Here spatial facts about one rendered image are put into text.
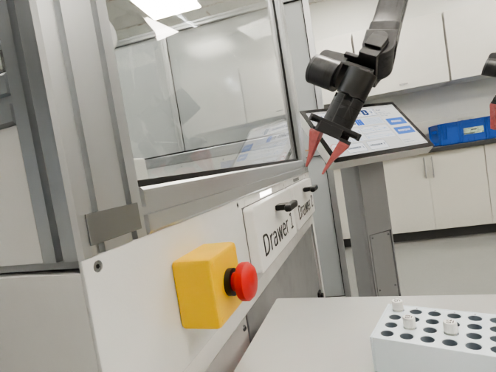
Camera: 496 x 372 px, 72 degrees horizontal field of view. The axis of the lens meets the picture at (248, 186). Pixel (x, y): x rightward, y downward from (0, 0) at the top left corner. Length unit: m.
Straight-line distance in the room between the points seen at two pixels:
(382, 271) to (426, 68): 2.87
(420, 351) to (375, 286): 1.25
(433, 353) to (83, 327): 0.31
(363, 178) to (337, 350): 1.15
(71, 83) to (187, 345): 0.27
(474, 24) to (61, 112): 4.26
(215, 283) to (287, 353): 0.16
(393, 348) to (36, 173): 0.36
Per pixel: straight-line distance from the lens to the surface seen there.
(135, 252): 0.32
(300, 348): 0.47
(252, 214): 0.54
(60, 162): 0.27
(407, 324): 0.42
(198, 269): 0.34
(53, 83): 0.28
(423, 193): 3.75
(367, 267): 1.61
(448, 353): 0.39
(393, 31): 0.74
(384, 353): 0.41
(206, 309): 0.36
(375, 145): 1.49
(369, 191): 1.56
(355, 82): 0.67
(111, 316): 0.30
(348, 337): 0.49
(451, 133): 3.95
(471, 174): 3.86
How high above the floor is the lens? 0.99
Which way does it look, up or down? 3 degrees down
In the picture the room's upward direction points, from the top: 9 degrees counter-clockwise
